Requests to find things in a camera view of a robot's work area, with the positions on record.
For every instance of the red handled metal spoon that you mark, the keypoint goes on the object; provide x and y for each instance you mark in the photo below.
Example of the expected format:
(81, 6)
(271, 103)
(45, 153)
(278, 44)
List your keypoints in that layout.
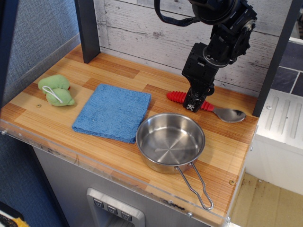
(225, 114)

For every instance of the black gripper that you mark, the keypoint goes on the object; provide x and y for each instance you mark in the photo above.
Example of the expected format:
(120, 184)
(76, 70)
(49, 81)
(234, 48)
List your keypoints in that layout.
(200, 75)

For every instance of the dark grey left post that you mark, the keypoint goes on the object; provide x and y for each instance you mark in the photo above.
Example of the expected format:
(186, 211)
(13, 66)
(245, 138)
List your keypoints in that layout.
(87, 24)

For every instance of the clear acrylic edge guard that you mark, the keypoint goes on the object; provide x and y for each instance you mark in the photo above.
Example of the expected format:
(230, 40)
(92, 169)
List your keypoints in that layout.
(220, 164)

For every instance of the blue folded cloth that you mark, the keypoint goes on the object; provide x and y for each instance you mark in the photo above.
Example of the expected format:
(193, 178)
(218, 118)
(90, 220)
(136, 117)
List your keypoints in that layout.
(113, 112)

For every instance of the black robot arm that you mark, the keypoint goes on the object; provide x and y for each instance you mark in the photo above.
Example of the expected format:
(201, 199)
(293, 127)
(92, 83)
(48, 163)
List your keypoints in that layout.
(232, 22)

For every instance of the green plush toy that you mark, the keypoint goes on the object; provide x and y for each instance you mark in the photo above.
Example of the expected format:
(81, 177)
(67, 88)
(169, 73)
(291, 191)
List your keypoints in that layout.
(56, 89)

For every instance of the dark grey post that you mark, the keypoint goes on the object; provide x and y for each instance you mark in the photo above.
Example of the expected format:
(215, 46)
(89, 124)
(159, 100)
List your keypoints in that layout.
(87, 24)
(277, 56)

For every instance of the dark grey right post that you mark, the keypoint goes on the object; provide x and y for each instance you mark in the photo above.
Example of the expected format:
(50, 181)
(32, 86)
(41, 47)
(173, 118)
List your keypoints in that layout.
(277, 56)

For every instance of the grey toy dispenser panel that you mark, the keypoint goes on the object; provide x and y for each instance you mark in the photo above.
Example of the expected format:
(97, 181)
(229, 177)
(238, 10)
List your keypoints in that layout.
(110, 212)

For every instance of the steel pan with wire handle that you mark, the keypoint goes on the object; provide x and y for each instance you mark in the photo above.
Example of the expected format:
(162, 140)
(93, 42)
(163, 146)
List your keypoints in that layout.
(171, 143)

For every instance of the white ribbed appliance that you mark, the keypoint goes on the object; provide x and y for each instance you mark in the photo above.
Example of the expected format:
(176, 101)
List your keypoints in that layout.
(276, 153)

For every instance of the yellow black object corner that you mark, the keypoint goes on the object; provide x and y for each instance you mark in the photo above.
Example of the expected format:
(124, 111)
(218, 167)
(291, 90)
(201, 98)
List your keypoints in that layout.
(9, 217)

